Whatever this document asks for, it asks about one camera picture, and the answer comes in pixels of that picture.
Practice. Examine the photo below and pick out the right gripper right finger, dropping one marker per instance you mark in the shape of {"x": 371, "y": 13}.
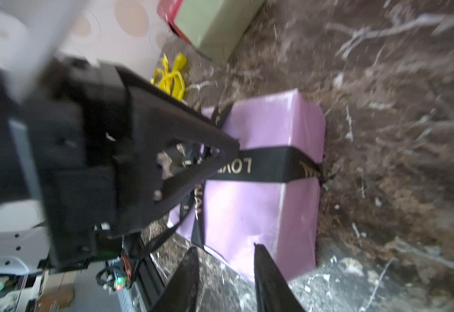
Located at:
{"x": 272, "y": 291}

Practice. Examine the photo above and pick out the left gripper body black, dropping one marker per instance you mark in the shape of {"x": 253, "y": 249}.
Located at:
{"x": 59, "y": 148}

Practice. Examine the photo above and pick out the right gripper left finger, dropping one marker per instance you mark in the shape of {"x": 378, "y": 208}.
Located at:
{"x": 182, "y": 290}

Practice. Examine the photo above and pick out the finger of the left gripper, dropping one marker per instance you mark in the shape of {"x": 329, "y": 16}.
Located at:
{"x": 170, "y": 149}

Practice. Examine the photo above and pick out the yellow ribbon of red box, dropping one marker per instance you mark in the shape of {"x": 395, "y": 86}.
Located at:
{"x": 171, "y": 80}

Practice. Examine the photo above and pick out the purple gift box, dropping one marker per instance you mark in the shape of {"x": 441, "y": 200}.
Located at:
{"x": 258, "y": 187}

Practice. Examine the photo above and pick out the green gift box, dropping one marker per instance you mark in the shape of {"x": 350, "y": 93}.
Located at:
{"x": 215, "y": 28}

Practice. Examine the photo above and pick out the red gift box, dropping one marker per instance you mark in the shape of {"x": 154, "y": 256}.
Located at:
{"x": 167, "y": 11}

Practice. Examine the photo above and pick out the black printed ribbon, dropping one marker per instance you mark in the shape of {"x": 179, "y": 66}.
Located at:
{"x": 258, "y": 165}

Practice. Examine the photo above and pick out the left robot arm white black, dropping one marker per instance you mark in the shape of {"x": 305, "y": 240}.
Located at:
{"x": 26, "y": 251}

